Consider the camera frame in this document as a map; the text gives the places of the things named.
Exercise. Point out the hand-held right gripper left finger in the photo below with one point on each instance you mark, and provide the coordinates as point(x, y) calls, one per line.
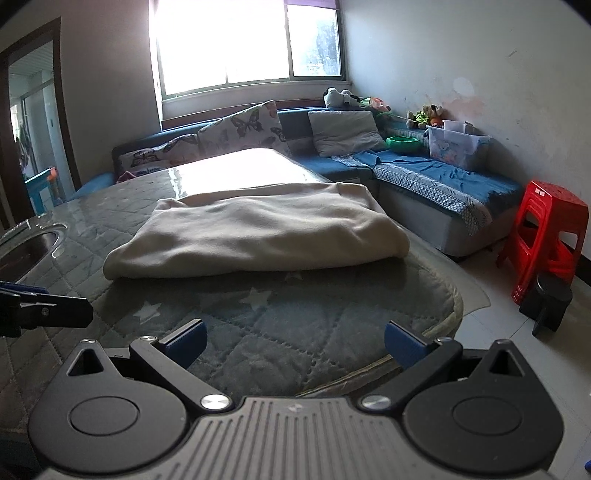
point(187, 340)

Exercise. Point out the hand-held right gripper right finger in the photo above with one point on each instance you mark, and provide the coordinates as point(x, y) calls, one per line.
point(404, 344)

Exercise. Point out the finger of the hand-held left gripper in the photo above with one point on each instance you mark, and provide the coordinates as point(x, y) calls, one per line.
point(55, 313)

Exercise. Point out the cream garment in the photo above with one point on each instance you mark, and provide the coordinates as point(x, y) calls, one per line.
point(258, 230)

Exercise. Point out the steel basin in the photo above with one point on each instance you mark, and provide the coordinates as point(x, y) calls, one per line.
point(27, 249)

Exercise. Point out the blue small chair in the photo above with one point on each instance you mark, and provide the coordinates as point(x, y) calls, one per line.
point(39, 189)

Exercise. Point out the pink cloth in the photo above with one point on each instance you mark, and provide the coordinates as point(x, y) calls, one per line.
point(124, 177)

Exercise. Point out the black floor container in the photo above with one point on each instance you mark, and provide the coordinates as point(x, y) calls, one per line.
point(549, 295)

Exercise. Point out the blue patterned-edge sofa throw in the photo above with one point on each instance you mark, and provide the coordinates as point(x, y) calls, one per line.
point(443, 177)

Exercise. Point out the small butterfly print cushion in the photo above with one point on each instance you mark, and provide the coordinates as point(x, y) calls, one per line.
point(157, 154)

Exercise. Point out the green plastic basin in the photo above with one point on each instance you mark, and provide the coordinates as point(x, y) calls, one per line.
point(404, 144)

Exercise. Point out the clear plastic storage box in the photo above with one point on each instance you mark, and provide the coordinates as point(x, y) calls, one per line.
point(450, 147)

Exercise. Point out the red plastic stool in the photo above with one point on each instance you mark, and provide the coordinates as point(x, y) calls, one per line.
point(549, 194)

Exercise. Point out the grey pillow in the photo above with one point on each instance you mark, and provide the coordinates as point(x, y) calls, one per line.
point(344, 131)

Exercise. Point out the large butterfly print cushion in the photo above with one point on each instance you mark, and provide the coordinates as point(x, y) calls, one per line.
point(249, 127)

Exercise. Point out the brown green plush toys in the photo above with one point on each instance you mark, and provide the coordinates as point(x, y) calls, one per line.
point(427, 115)

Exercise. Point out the pink green soft toy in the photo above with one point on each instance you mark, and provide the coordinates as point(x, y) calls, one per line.
point(376, 104)

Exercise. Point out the blue corner sofa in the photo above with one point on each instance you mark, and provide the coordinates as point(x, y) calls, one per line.
point(300, 124)

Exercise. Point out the white black plush toy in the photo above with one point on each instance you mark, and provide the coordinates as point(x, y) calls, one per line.
point(332, 98)

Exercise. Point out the window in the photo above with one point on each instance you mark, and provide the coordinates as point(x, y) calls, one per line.
point(221, 41)

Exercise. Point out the purple window blind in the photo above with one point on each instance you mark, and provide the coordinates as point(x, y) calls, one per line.
point(314, 3)

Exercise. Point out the dark wooden door frame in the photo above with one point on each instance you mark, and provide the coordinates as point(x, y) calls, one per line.
point(63, 115)

